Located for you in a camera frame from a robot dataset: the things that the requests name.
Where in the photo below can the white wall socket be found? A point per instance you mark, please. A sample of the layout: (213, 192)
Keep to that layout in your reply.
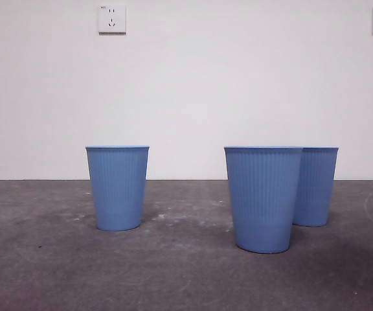
(112, 19)

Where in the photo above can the blue ribbed plastic cup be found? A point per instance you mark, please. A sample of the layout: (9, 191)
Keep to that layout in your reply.
(118, 188)
(316, 188)
(262, 201)

